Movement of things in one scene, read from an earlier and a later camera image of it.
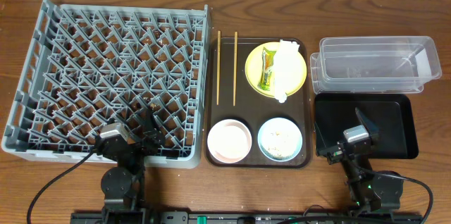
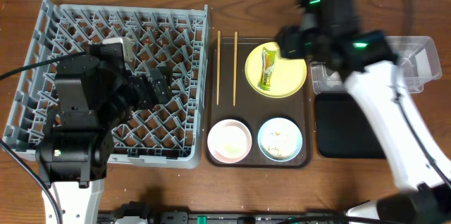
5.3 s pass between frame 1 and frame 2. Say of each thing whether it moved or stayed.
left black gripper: moved
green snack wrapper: stayed
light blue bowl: stayed
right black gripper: moved
